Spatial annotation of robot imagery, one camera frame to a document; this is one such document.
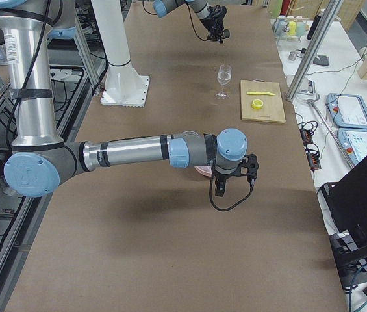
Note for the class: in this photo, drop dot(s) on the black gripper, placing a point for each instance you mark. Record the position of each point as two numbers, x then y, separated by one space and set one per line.
210 25
223 177

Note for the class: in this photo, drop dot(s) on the teach pendant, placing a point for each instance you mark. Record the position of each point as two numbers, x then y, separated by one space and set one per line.
354 141
347 110

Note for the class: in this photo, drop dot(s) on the lower teach pendant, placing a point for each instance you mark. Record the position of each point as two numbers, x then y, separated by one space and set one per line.
354 141

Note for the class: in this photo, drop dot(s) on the bamboo cutting board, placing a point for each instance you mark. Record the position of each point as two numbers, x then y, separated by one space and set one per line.
272 111

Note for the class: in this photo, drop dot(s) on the black laptop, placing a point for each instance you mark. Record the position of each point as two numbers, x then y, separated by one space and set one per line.
347 202

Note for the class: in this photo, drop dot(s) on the yellow plastic knife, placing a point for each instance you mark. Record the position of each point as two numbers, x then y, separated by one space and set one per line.
264 93

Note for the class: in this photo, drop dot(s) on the pink bowl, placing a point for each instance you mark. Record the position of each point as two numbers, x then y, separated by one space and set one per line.
204 170

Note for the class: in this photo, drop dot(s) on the cup rack with cups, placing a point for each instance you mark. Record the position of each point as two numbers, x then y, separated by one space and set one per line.
290 28

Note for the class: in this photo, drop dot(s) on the wine glass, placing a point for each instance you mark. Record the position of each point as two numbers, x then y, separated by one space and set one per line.
223 77

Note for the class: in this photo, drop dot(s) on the upper teach pendant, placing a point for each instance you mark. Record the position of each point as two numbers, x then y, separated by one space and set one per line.
347 110

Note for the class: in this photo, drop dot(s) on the yellow lemon slice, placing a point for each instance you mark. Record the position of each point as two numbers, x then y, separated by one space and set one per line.
257 104

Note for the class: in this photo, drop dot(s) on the aluminium frame post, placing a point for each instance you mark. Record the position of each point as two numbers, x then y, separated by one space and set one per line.
321 30

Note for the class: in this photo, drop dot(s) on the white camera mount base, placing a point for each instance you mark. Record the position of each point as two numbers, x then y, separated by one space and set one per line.
123 85

